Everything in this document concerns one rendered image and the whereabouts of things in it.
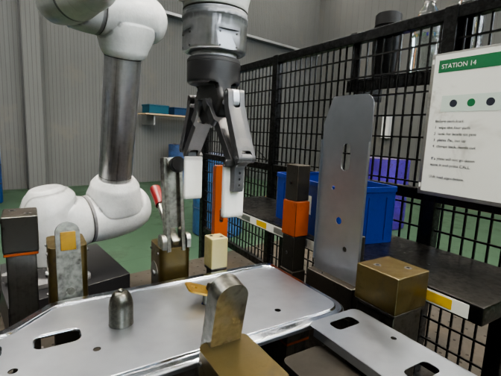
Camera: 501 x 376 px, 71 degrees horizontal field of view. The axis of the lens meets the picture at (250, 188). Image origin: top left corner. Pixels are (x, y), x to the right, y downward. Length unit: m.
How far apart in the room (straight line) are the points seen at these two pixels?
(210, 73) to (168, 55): 8.95
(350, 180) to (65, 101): 7.99
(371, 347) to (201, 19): 0.47
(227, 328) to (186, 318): 0.16
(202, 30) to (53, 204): 0.77
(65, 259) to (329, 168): 0.49
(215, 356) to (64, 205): 0.83
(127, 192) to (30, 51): 7.08
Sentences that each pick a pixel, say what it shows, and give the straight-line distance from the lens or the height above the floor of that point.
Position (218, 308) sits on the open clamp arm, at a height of 1.09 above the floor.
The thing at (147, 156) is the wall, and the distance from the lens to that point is 9.05.
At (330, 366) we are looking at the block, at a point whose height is 0.98.
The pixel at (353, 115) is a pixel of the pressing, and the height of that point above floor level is 1.30.
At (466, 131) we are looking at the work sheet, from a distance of 0.86.
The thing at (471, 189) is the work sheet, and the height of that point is 1.17.
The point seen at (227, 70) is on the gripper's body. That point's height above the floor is 1.35.
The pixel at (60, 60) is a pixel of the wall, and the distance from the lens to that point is 8.52.
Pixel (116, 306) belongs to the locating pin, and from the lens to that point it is 0.52.
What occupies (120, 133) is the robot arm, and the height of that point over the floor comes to 1.25.
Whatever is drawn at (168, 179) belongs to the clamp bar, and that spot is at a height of 1.18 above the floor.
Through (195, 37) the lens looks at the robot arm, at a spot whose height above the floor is 1.38.
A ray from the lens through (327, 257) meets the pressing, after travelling 0.72.
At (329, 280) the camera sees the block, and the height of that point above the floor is 1.00.
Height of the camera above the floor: 1.26
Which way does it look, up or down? 9 degrees down
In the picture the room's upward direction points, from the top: 2 degrees clockwise
